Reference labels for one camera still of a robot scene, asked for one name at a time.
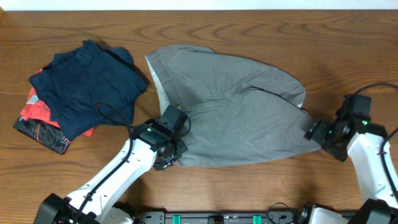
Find grey shorts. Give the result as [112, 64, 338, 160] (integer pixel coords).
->
[146, 44, 320, 167]

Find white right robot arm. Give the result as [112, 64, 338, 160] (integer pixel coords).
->
[304, 118, 397, 223]

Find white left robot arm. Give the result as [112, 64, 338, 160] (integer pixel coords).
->
[34, 119, 190, 223]

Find navy blue folded garment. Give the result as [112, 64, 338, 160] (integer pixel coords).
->
[29, 40, 147, 141]

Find black patterned folded garment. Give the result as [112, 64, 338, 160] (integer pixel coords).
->
[13, 116, 71, 155]

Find red folded garment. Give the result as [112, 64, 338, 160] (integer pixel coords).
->
[20, 68, 95, 138]

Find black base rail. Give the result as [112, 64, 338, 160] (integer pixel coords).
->
[108, 202, 358, 224]

